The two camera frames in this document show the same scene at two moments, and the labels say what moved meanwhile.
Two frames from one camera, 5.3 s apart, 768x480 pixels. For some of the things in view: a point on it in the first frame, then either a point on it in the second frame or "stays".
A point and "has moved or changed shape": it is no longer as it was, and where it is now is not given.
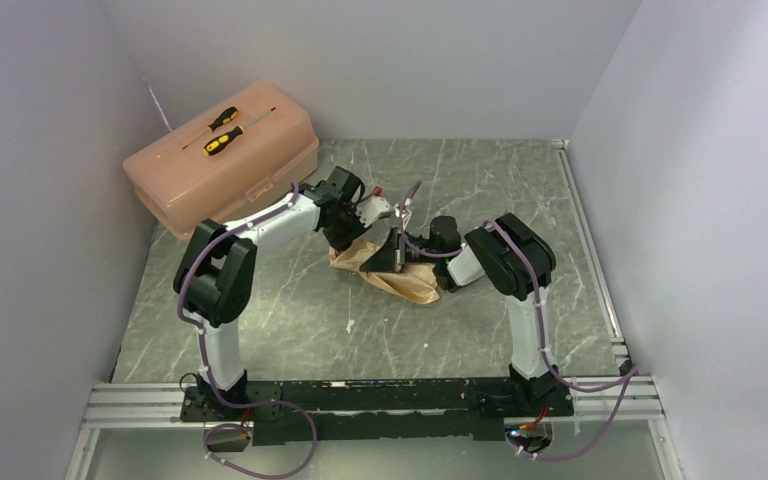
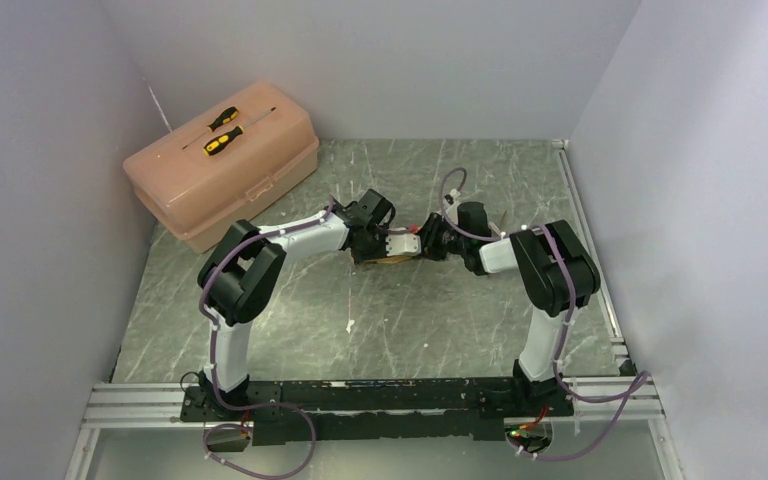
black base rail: (287, 413) stays
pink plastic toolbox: (177, 189) stays
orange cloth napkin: (418, 283) has moved or changed shape
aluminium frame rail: (619, 402) stays
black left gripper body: (348, 227) to (374, 247)
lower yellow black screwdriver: (238, 130) stays
